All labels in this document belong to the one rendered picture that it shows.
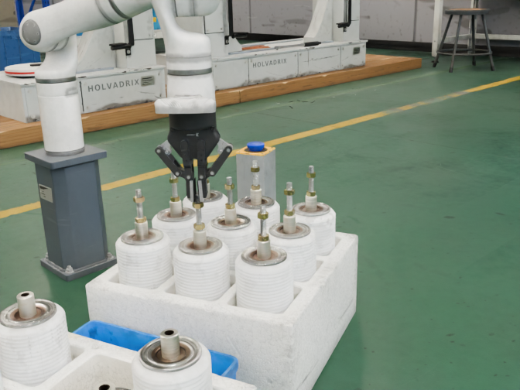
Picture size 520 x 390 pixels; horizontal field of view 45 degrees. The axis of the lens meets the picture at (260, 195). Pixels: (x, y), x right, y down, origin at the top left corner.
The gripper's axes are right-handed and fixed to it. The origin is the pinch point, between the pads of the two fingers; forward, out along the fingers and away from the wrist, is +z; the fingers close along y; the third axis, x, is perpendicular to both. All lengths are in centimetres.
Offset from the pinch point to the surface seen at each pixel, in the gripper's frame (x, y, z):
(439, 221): -75, -59, 36
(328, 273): -3.9, -22.1, 17.4
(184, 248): 1.3, 2.5, 9.9
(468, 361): -3, -48, 35
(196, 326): 8.3, 0.1, 20.8
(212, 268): 4.1, -2.4, 12.4
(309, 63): -331, -29, 21
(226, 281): 1.8, -4.4, 16.0
